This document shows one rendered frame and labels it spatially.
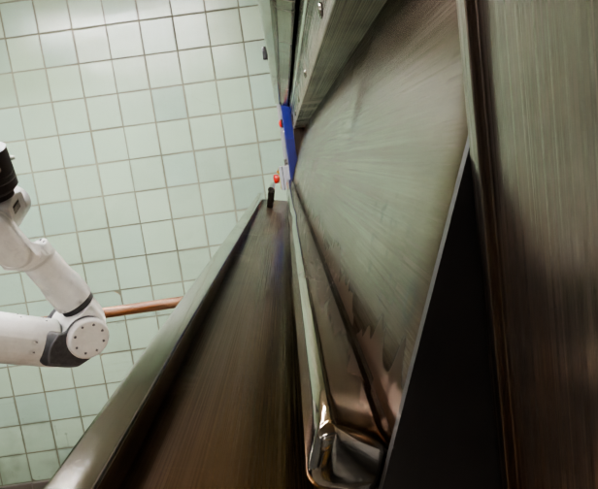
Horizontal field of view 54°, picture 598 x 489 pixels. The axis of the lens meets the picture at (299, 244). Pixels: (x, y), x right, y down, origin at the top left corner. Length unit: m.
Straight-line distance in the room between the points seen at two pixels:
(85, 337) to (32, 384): 2.14
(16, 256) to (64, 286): 0.11
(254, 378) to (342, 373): 0.19
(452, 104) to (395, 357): 0.07
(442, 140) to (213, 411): 0.21
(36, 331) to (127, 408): 0.88
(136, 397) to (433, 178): 0.18
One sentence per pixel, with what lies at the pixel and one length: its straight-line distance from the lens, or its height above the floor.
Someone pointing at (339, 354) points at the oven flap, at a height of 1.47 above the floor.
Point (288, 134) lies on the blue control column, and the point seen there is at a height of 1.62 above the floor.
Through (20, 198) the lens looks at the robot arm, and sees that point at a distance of 1.14.
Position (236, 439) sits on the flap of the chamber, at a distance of 0.30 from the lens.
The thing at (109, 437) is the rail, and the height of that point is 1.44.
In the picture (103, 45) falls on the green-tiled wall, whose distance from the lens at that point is 3.00.
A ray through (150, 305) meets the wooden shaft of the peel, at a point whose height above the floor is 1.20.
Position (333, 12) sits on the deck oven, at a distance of 0.41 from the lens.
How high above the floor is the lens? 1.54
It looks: 8 degrees down
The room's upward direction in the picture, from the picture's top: 8 degrees counter-clockwise
